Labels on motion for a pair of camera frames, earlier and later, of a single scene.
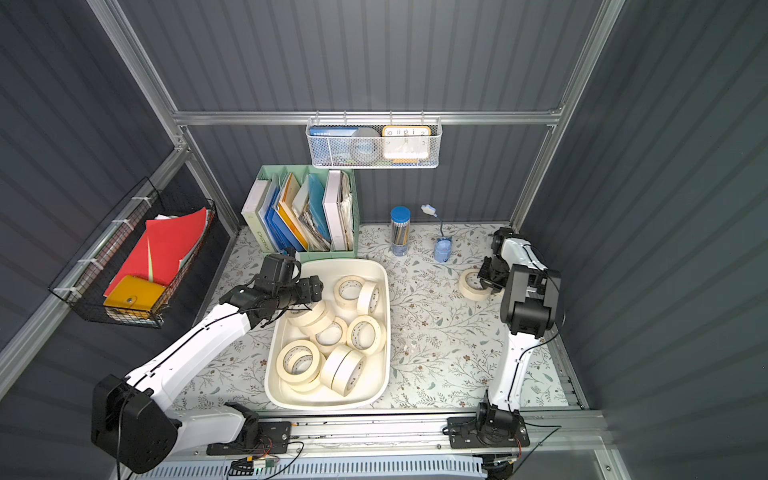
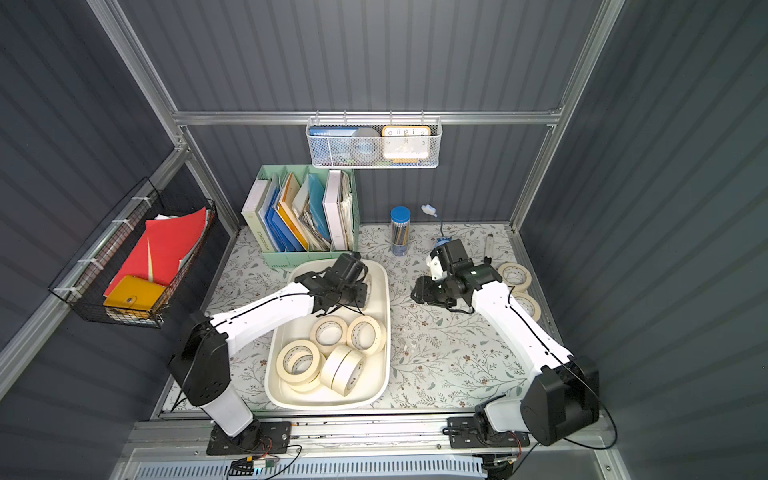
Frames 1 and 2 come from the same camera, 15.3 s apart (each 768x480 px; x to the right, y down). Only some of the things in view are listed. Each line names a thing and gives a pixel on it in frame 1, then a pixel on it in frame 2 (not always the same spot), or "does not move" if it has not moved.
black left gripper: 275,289 to 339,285
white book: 250,214 does not move
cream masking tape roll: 342,369 does not move
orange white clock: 406,144 does not move
